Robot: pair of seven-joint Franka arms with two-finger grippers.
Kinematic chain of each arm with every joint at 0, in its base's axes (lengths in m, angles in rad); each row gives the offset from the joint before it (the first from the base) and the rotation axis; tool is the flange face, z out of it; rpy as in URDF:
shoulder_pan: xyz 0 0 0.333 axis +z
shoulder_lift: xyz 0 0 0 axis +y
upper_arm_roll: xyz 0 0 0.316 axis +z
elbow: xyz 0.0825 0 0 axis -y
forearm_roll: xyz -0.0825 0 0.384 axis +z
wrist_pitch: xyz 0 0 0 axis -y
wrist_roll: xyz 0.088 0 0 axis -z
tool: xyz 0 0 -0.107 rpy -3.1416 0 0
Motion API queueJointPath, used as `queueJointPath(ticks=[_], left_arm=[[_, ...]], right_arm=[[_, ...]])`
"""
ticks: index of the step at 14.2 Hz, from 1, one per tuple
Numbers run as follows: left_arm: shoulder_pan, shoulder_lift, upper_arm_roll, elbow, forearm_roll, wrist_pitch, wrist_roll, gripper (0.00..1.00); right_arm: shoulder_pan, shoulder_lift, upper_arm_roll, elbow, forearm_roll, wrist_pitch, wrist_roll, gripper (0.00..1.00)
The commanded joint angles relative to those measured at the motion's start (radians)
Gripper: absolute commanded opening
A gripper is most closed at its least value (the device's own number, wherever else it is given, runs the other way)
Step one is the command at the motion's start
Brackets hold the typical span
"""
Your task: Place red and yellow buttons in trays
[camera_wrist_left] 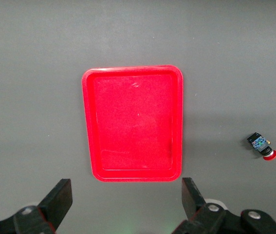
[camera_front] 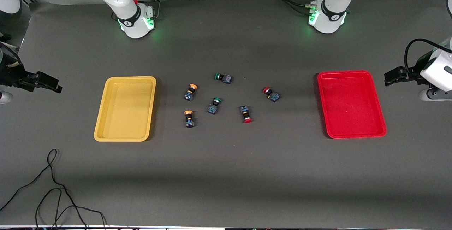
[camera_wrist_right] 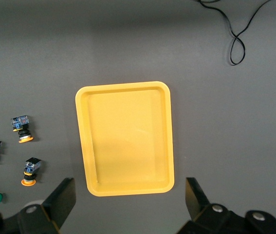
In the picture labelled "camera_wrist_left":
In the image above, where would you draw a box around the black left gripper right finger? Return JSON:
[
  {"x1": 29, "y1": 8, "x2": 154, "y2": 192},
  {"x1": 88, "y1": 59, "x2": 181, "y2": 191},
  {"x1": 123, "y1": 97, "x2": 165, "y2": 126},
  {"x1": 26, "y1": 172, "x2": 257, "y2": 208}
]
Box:
[{"x1": 171, "y1": 177, "x2": 276, "y2": 234}]

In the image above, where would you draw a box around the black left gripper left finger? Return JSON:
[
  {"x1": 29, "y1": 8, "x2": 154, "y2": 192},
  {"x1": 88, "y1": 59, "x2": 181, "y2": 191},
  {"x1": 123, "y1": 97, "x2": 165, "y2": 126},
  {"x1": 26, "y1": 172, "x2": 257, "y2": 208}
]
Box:
[{"x1": 0, "y1": 178, "x2": 74, "y2": 234}]

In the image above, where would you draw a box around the red push button switch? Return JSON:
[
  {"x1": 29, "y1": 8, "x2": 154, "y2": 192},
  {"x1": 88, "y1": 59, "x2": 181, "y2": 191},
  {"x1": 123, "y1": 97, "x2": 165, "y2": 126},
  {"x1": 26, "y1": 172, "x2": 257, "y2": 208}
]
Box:
[{"x1": 246, "y1": 131, "x2": 276, "y2": 162}]

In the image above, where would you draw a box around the red plastic tray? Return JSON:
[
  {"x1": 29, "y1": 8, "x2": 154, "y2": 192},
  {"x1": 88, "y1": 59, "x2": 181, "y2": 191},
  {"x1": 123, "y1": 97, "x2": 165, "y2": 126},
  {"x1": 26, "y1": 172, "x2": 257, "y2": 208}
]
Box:
[{"x1": 81, "y1": 64, "x2": 184, "y2": 183}]

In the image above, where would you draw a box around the dark grey table cloth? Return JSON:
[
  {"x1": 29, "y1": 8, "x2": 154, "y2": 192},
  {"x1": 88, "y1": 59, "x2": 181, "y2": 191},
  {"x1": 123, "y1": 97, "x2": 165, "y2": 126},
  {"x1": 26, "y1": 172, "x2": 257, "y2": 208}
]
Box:
[{"x1": 0, "y1": 0, "x2": 276, "y2": 234}]

